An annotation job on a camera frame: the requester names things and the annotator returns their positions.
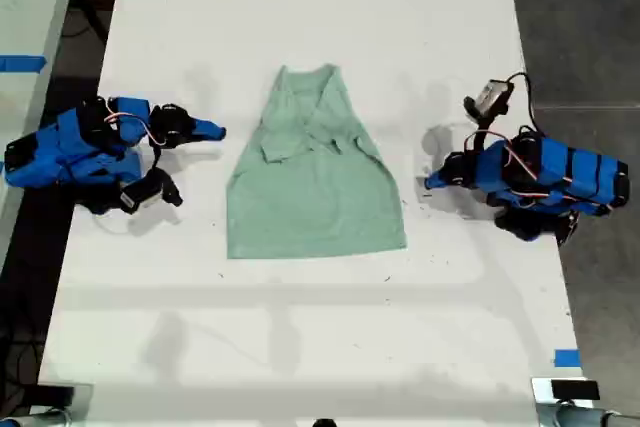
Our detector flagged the white side table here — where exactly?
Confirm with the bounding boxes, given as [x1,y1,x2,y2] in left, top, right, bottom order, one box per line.
[0,0,84,268]

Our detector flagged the white metal bracket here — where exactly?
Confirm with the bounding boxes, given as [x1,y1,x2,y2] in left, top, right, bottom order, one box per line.
[530,376,609,409]

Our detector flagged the small black box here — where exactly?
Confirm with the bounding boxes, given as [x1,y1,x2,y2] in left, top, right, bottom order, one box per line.
[35,383,77,409]
[550,380,601,401]

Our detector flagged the silver black camera box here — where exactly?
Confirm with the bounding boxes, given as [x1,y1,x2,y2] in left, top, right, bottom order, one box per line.
[463,79,516,122]

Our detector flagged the black camera box white label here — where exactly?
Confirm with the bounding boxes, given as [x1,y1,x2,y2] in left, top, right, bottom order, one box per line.
[118,177,184,216]

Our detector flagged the pale green T-shirt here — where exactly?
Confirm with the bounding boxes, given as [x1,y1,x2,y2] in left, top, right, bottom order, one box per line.
[225,63,408,260]

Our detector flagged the black floor cables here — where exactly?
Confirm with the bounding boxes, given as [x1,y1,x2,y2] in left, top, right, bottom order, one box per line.
[0,291,47,401]

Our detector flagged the short black camera stalk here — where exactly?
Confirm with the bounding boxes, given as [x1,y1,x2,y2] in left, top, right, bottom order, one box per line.
[473,114,497,137]

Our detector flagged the red white servo wire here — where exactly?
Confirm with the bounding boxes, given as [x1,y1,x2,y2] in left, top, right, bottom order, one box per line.
[103,96,169,149]
[502,139,614,213]

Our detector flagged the small blue tape piece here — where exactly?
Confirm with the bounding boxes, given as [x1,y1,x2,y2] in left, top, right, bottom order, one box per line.
[554,348,583,369]

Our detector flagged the long blue tape strip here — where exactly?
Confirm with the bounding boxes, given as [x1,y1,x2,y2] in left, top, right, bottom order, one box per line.
[0,54,48,74]

